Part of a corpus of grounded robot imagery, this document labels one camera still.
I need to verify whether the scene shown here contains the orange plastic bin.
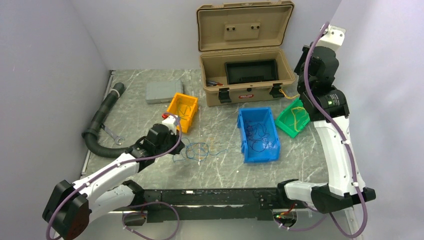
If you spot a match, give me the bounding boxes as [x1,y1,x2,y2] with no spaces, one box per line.
[167,93,199,134]

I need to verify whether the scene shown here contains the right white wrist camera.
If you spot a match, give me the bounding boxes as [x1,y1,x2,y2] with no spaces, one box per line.
[316,25,346,52]

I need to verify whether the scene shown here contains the grey plastic case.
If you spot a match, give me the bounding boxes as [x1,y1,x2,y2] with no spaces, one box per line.
[145,80,184,105]

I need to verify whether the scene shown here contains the blue yellow wire bundle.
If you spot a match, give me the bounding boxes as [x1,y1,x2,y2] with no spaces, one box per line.
[172,137,228,164]

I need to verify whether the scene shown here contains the green plastic bin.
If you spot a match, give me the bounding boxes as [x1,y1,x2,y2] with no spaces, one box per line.
[274,98,310,138]

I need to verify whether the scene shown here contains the black corrugated hose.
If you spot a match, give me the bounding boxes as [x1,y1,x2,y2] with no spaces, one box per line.
[81,82,128,159]

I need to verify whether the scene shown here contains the blue wires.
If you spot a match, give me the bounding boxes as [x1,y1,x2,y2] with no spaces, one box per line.
[175,100,193,122]

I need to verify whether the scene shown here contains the red handled screwdriver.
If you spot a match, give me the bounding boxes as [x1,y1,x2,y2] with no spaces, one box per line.
[206,80,223,87]

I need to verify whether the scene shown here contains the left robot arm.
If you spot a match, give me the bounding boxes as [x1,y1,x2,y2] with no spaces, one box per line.
[42,120,184,240]

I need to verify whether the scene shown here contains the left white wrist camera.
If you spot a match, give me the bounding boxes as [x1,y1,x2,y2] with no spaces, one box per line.
[161,113,180,134]

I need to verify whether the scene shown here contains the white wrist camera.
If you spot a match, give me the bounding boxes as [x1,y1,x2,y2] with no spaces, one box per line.
[161,113,180,134]
[316,25,346,52]

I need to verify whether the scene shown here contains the silver wrench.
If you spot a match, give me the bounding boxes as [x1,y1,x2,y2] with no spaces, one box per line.
[100,123,125,146]

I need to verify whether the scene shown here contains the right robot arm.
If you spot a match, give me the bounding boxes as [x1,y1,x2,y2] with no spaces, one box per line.
[282,45,376,214]

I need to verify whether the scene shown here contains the yellow wires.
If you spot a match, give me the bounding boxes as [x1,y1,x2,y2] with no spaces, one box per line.
[278,88,309,132]

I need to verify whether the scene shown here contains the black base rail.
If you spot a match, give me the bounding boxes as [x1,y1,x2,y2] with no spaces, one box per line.
[121,180,304,223]

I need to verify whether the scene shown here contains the black toolbox tray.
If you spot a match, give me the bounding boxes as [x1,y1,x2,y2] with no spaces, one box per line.
[224,59,278,85]

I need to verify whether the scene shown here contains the purple wire bundle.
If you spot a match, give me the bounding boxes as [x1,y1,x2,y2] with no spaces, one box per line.
[245,121,274,153]

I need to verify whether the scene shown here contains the blue plastic bin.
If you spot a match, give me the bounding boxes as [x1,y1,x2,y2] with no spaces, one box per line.
[237,107,281,164]

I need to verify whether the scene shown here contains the tan plastic toolbox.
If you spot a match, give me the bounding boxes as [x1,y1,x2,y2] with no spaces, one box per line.
[196,0,295,107]

